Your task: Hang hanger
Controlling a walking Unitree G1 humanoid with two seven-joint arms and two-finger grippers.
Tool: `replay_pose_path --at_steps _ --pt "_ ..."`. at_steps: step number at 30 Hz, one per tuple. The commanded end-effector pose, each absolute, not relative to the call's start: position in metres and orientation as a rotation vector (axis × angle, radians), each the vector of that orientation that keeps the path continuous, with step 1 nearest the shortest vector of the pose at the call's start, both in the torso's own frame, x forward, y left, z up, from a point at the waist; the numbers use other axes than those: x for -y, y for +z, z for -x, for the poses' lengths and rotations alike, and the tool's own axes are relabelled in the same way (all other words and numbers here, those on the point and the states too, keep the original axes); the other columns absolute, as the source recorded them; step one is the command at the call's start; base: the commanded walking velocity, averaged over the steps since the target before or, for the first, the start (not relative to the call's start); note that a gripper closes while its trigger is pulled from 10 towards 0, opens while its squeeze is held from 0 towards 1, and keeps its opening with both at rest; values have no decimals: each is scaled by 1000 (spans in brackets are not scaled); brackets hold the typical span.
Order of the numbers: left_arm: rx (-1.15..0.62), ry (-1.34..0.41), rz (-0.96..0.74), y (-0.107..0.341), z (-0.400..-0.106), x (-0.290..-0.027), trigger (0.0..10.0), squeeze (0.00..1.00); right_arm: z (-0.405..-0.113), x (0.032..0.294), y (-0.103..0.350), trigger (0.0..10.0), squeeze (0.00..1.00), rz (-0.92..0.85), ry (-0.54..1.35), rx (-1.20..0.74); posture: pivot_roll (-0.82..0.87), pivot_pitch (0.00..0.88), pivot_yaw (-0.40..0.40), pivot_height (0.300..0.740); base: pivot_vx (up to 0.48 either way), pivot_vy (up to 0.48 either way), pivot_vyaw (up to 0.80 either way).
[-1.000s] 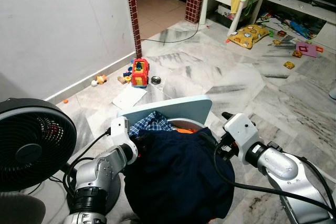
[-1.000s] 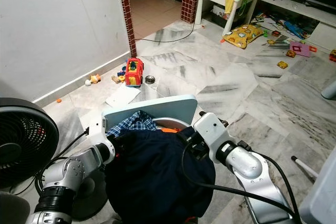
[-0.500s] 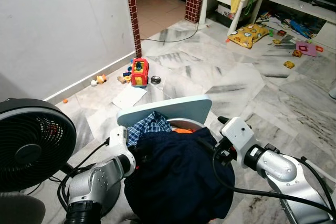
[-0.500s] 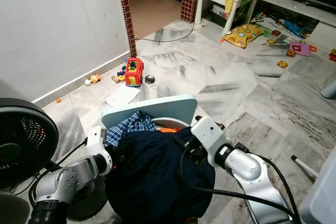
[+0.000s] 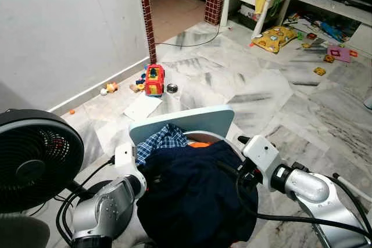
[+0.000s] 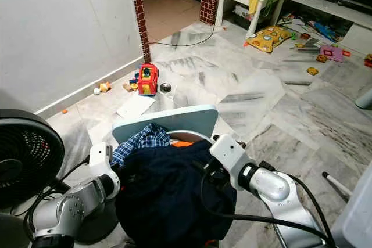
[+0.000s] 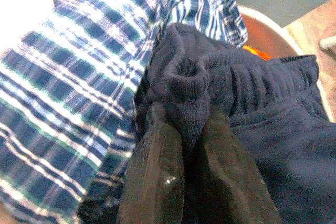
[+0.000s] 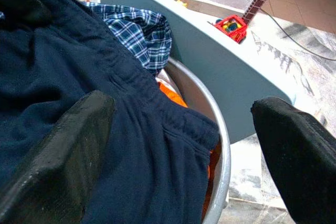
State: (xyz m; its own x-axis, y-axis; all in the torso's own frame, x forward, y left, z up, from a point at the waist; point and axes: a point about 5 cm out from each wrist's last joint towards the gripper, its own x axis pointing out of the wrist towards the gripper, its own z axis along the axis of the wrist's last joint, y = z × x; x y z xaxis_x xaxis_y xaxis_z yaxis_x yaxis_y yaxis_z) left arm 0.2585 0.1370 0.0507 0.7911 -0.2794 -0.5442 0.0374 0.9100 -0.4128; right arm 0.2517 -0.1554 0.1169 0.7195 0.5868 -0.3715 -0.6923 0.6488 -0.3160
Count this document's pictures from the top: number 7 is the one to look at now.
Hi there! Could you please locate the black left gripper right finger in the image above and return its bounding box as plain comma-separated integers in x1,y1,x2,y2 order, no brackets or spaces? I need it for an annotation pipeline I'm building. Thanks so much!
195,108,284,224

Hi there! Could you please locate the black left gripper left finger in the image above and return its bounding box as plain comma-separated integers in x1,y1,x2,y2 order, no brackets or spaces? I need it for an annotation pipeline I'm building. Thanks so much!
117,101,186,224

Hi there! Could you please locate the navy blue garment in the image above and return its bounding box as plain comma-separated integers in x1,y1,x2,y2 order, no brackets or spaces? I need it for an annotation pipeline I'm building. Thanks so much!
78,23,336,224

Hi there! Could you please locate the blue white plaid shirt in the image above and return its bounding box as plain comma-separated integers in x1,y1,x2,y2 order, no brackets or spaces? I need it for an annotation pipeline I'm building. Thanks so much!
0,0,249,224

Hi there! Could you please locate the white laundry basket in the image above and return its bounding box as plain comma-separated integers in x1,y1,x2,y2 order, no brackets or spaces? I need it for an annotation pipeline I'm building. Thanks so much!
235,5,336,124

